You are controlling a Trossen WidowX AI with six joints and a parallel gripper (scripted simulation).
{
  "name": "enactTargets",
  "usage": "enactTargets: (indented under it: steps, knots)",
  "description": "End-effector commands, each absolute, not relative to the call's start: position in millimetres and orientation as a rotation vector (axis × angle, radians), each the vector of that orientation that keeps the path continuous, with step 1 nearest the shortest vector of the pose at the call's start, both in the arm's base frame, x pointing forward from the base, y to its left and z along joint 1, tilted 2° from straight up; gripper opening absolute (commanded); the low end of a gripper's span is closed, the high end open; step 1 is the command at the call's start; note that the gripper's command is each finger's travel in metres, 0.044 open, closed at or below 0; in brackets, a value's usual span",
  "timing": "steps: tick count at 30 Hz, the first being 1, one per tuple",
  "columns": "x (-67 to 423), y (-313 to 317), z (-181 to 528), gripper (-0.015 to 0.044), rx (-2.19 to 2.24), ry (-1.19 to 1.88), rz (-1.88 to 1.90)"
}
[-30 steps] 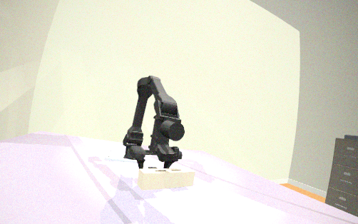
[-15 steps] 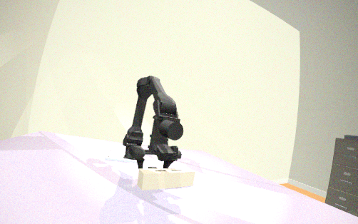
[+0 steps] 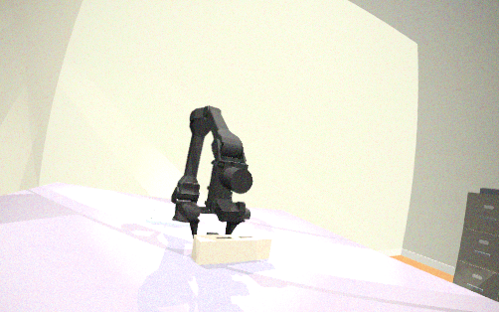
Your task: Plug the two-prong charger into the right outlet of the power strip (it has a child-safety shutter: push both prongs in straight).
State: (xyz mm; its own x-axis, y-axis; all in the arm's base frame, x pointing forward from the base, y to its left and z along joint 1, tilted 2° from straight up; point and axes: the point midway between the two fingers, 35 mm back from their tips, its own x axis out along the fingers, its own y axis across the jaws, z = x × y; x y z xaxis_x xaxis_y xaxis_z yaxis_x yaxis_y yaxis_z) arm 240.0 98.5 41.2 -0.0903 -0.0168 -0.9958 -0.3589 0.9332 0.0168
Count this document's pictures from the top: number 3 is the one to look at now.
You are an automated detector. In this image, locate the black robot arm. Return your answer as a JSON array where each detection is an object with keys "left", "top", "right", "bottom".
[{"left": 171, "top": 105, "right": 253, "bottom": 223}]

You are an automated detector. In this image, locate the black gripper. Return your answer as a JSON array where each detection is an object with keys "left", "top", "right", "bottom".
[{"left": 178, "top": 184, "right": 250, "bottom": 238}]

